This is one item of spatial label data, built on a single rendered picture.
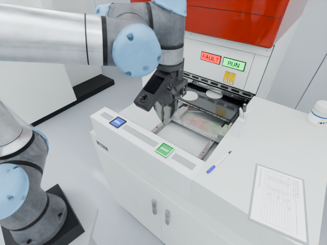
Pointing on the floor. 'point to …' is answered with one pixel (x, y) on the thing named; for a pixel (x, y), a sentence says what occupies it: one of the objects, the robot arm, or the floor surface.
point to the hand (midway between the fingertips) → (163, 122)
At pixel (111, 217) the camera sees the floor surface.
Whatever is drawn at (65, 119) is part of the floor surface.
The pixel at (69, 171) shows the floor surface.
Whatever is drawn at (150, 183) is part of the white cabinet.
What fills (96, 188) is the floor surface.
